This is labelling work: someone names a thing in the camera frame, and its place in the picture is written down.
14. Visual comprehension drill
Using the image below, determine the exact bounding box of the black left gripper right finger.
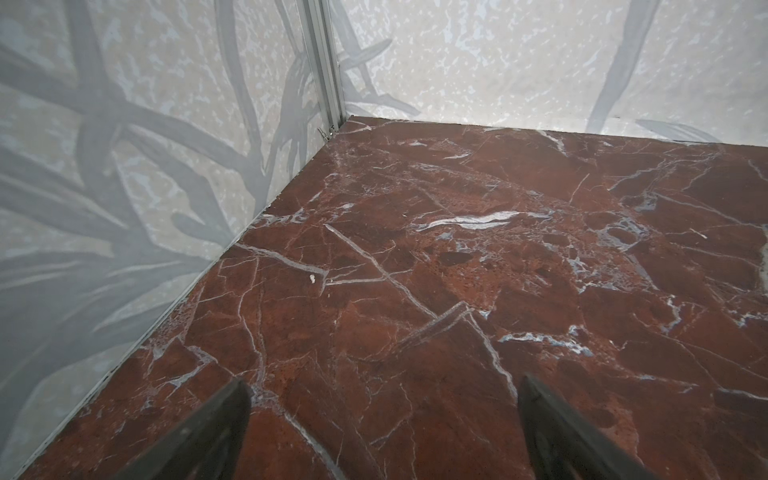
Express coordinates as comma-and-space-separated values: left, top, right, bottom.
517, 374, 656, 480

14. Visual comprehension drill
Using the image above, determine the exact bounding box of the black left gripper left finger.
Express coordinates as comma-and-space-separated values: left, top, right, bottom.
113, 379, 251, 479

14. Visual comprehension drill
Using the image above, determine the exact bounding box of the aluminium frame post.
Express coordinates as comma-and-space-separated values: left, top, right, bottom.
298, 0, 348, 141

